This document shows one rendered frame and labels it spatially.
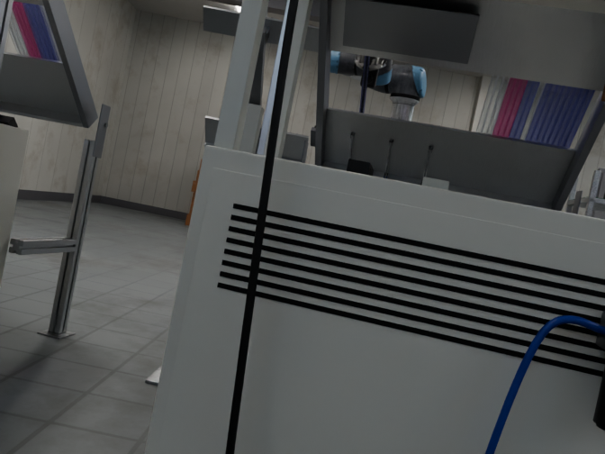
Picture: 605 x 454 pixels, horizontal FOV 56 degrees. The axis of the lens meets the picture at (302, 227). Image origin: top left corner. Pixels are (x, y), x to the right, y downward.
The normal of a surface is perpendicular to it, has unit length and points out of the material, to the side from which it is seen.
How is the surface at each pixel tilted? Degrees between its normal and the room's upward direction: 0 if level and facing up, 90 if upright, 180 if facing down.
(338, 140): 137
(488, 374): 90
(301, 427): 90
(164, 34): 90
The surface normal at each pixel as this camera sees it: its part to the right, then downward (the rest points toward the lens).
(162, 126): -0.03, 0.03
